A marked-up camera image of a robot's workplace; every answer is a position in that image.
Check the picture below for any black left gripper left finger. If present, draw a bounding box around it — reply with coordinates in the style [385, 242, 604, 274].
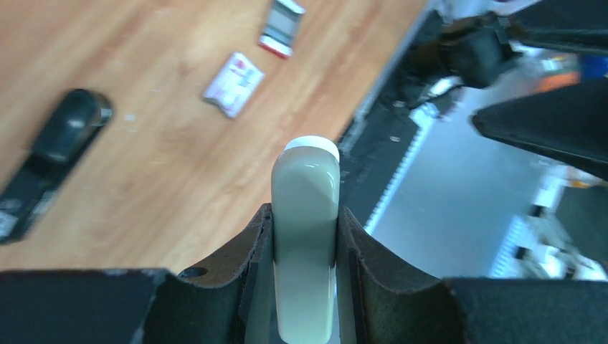
[1, 204, 272, 343]

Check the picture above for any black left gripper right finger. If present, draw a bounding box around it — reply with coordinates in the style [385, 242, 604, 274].
[336, 207, 607, 344]

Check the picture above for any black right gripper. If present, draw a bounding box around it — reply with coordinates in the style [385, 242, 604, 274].
[471, 78, 607, 179]

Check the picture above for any grey-green white stapler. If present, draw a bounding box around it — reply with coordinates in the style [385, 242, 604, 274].
[271, 135, 340, 343]

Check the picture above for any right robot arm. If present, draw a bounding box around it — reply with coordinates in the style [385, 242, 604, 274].
[416, 1, 607, 178]

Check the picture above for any black stapler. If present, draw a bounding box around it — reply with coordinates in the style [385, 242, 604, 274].
[1, 89, 113, 244]

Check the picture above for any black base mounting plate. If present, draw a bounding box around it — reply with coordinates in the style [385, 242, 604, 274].
[338, 9, 462, 233]

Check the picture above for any red white staple box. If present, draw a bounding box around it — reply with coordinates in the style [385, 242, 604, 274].
[202, 52, 265, 118]

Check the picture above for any open staple box tray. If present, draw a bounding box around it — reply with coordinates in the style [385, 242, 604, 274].
[258, 0, 306, 59]

